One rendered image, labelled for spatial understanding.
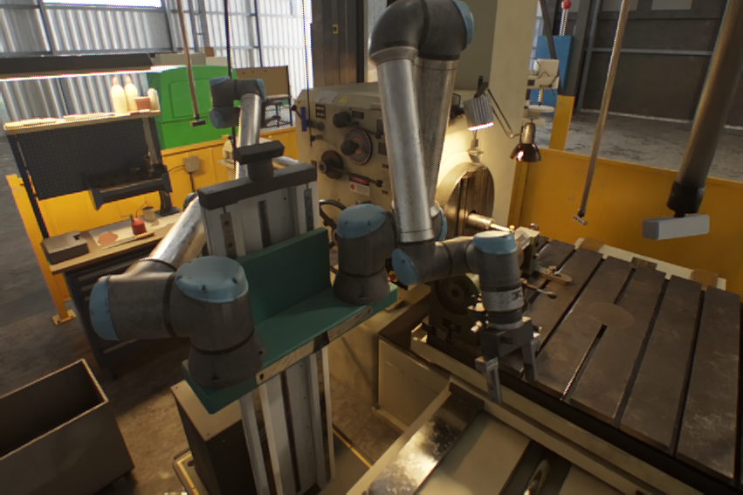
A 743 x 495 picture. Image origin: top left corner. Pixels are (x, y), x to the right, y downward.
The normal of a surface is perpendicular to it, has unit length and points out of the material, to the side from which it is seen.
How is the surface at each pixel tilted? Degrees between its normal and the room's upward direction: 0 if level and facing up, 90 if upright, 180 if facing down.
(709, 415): 0
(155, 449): 0
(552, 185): 90
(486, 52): 90
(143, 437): 0
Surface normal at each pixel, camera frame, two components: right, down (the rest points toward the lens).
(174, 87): 0.74, 0.18
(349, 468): 0.00, -0.91
